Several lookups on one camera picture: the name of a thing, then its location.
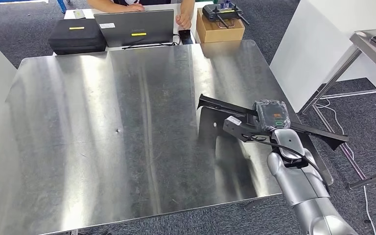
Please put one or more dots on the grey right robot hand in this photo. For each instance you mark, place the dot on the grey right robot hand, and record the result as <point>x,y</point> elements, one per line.
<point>272,115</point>

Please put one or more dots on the person's right hand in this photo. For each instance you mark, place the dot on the person's right hand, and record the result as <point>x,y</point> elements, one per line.
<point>135,7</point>

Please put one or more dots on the person's left hand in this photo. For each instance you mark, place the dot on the person's left hand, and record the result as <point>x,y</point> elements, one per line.
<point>184,21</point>

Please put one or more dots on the black plastic car part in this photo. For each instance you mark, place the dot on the black plastic car part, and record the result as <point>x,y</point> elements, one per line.
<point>214,102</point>

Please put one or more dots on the person's right forearm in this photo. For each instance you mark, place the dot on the person's right forearm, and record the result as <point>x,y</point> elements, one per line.
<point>107,5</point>

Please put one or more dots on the person's left forearm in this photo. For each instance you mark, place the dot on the person's left forearm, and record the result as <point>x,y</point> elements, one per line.
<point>188,6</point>

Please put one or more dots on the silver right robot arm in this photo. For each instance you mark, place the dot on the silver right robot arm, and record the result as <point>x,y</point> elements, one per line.
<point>298,188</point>

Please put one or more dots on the stainless steel workbench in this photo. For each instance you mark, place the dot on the stainless steel workbench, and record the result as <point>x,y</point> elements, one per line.
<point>110,129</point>

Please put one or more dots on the person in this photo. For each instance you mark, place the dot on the person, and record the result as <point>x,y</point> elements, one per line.
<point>149,2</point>

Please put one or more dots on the black phone on desk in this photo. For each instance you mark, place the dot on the black phone on desk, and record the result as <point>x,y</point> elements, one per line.
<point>185,36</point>

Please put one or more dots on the black remote controller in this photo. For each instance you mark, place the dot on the black remote controller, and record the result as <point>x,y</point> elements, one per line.
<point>220,13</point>

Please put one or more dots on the brown cardboard box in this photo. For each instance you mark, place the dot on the brown cardboard box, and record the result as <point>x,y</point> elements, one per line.
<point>220,34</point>

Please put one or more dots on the small pale card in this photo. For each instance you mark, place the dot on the small pale card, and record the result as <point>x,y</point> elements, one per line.
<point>78,14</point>

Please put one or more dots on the blue metal cart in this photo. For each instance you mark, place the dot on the blue metal cart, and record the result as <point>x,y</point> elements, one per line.
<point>61,5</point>

